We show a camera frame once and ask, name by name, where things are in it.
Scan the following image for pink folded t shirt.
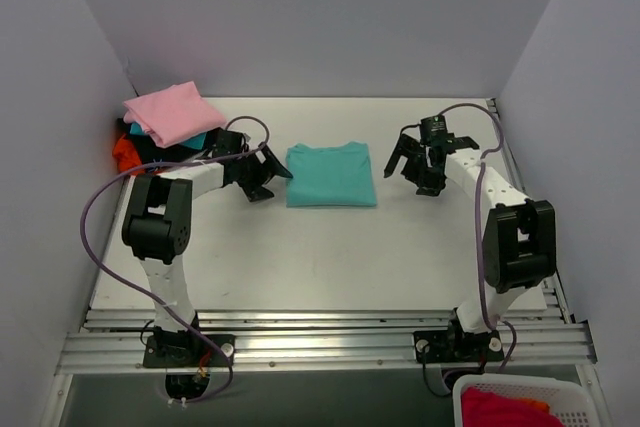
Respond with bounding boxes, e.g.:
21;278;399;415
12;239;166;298
124;81;226;148

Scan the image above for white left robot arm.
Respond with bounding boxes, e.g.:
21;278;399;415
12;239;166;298
122;129;293;366

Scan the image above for white plastic laundry basket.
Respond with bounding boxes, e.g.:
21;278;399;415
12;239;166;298
452;373;611;426

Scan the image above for orange garment in basket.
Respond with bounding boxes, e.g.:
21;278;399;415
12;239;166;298
518;398;551;417

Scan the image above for teal t shirt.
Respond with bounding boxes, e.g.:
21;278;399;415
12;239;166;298
286;142;377;208

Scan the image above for magenta t shirt in basket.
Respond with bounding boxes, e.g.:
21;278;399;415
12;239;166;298
461;388;562;427

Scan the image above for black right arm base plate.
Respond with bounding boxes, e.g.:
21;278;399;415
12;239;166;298
413;329;505;364

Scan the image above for black folded patterned t shirt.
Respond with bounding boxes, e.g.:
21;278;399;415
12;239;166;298
116;118;221;164

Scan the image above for aluminium table frame rails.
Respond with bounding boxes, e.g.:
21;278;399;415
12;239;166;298
53;96;599;427

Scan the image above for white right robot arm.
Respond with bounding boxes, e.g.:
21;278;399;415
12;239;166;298
384;133;556;360

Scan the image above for orange folded t shirt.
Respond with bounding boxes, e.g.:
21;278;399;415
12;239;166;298
112;134;144;175

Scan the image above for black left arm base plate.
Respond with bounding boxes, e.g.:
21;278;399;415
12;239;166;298
142;332;226;369

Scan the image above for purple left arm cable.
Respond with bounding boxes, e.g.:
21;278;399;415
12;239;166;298
79;115;271;404

